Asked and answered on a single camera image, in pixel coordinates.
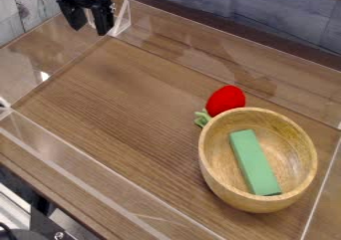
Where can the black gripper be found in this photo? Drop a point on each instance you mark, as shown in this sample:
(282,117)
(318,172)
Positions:
(75,15)

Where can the wooden bowl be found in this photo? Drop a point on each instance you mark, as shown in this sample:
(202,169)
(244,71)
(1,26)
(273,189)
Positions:
(287,148)

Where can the black metal bracket with bolt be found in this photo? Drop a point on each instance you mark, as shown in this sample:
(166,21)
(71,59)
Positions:
(45,227)

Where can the red plush strawberry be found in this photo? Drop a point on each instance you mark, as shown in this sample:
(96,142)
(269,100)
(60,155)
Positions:
(224,99)

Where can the clear acrylic tray enclosure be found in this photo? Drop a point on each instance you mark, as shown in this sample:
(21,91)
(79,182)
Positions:
(97,132)

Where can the green rectangular block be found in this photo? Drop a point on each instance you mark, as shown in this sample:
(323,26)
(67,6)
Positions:
(253,163)

